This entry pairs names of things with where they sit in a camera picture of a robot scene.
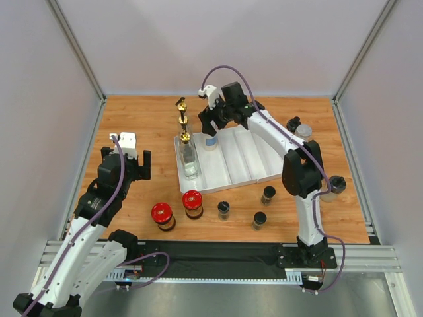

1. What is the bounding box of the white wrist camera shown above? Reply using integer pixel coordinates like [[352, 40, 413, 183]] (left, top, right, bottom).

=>
[[109, 132, 138, 159], [198, 85, 220, 110]]

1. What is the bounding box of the glass oil bottle brown sauce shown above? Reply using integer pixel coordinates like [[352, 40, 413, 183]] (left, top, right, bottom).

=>
[[175, 97, 187, 116]]

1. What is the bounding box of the red lid sauce jar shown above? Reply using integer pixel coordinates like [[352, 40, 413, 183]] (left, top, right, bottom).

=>
[[182, 190, 204, 219], [151, 203, 176, 232]]

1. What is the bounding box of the black cap spice bottle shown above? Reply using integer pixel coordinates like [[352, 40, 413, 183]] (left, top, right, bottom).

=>
[[286, 116, 301, 133]]

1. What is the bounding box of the aluminium corner post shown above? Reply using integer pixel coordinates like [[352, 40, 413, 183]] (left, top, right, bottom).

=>
[[46, 0, 106, 102], [332, 0, 399, 104]]

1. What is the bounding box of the glass oil bottle dark sauce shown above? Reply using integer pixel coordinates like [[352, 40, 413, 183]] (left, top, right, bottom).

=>
[[178, 111, 192, 135]]

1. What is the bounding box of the salt jar blue label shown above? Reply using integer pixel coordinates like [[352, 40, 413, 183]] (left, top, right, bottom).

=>
[[202, 133, 218, 151]]

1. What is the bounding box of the white powder jar black lid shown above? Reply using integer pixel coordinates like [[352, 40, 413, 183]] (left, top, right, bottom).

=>
[[321, 175, 347, 203]]

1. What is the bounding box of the left aluminium corner post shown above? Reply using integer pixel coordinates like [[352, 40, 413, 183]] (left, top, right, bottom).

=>
[[46, 0, 106, 102]]

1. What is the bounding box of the aluminium frame rail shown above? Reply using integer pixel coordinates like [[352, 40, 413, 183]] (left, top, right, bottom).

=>
[[39, 240, 403, 285]]

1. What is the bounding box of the small black lid spice jar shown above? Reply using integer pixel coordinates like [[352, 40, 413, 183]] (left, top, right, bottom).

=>
[[252, 211, 267, 230], [217, 201, 230, 221], [260, 186, 276, 205]]

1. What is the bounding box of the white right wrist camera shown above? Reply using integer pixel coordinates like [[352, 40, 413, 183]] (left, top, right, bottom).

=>
[[198, 85, 220, 110]]

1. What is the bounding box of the right aluminium corner post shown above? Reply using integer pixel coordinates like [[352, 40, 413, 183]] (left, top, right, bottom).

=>
[[332, 0, 399, 104]]

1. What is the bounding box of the white divided organizer tray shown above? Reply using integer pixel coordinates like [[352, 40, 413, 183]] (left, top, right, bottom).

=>
[[174, 127, 283, 194]]

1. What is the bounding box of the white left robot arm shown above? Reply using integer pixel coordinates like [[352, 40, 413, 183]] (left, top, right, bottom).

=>
[[13, 145, 151, 316]]

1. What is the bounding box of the clear glass oil bottle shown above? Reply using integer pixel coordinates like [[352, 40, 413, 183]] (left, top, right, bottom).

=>
[[178, 131, 200, 179]]

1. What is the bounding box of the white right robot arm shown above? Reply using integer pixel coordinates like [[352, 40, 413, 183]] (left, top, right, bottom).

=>
[[198, 82, 328, 267]]

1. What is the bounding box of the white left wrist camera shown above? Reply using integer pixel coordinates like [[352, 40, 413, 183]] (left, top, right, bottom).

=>
[[109, 132, 138, 159]]

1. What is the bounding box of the salt jar silver lid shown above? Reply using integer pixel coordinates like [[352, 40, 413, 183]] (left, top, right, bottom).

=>
[[295, 124, 313, 141]]

